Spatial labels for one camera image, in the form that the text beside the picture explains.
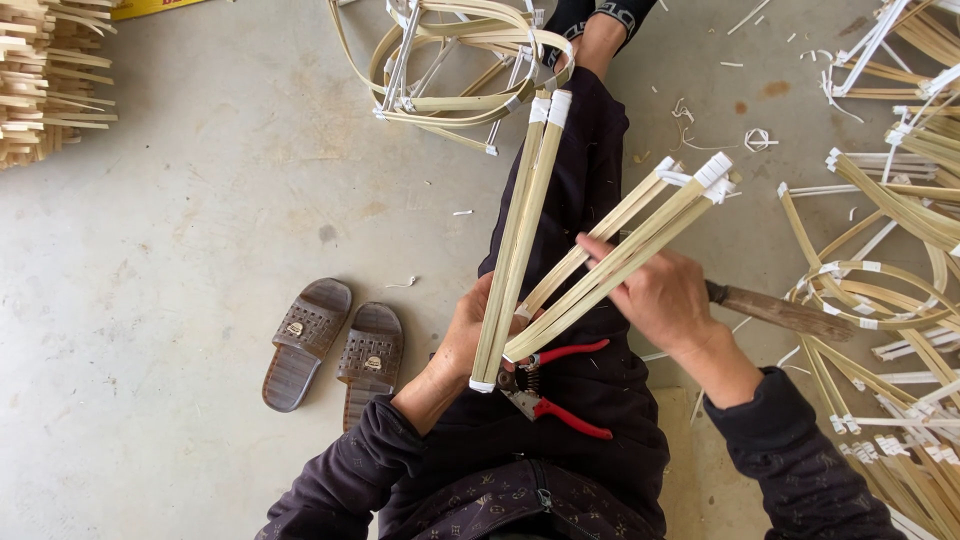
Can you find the person's left hand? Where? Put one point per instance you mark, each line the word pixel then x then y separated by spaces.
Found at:
pixel 459 341

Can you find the person's right hand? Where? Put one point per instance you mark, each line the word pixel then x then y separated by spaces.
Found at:
pixel 667 296

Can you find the person's left fingers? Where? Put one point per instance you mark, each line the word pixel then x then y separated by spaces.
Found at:
pixel 528 325

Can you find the straight bamboo strip bundle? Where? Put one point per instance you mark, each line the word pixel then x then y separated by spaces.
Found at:
pixel 521 232

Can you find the splayed bamboo strip bundle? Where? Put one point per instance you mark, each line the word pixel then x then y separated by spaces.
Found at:
pixel 637 236

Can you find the black trousers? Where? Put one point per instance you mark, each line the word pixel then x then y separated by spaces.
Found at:
pixel 585 180

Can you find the brown plastic slipper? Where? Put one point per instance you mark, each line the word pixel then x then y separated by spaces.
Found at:
pixel 304 345
pixel 369 360

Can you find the dark patterned jacket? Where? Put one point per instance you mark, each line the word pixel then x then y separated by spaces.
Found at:
pixel 480 495

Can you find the white curled strip scrap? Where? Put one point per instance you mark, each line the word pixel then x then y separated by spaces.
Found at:
pixel 681 112

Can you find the white looped strip scrap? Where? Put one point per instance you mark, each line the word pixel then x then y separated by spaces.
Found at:
pixel 757 139

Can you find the black sock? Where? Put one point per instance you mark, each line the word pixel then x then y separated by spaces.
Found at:
pixel 574 19

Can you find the heap of bamboo frames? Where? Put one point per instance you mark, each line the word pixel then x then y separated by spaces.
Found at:
pixel 892 300

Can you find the yellow carton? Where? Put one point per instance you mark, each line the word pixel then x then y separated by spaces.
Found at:
pixel 150 7

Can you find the stack of short bamboo strips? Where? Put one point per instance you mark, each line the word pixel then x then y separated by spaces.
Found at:
pixel 45 75

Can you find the round bamboo strip frame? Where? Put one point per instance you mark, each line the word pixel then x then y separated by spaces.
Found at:
pixel 450 101

